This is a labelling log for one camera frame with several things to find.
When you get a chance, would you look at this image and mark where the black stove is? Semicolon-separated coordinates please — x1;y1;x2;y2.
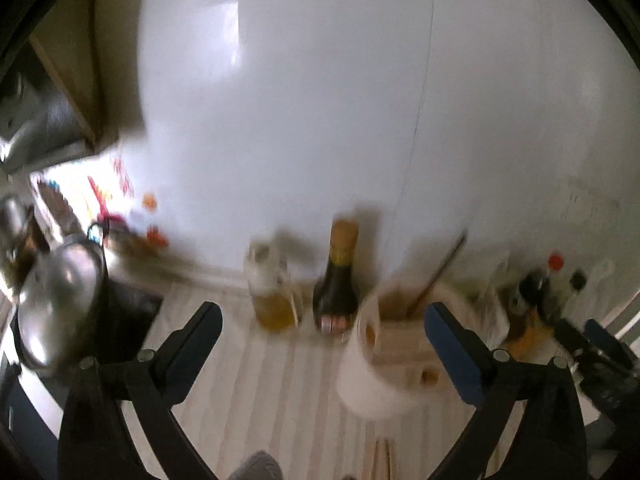
75;280;166;361

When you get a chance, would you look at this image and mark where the metal pot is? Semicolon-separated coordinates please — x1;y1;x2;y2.
12;240;108;376

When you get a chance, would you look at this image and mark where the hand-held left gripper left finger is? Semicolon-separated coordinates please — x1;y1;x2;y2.
57;301;223;480

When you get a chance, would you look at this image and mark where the orange packet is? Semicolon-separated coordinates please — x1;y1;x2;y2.
502;330;551;357

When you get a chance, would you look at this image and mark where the grey cloth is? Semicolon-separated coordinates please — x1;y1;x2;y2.
227;450;283;480

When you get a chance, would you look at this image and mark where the white utensil holder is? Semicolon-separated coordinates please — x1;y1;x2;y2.
336;280;506;421

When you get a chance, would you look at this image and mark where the clear oil bottle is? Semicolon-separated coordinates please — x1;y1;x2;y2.
244;240;305;333

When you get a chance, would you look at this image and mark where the wooden wall cabinet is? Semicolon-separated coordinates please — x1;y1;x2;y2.
30;0;146;151

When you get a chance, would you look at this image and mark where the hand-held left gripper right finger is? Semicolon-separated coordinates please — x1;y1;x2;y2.
424;302;588;480

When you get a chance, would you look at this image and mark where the red-capped bottle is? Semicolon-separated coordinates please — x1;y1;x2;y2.
510;252;566;341

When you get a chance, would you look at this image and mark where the dark sauce bottle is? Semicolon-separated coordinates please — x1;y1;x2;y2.
312;220;361;343

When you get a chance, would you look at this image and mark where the range hood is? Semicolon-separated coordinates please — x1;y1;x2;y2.
0;70;96;171

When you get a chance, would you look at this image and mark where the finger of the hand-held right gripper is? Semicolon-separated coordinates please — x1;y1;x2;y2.
585;319;638;378
555;317;596;361

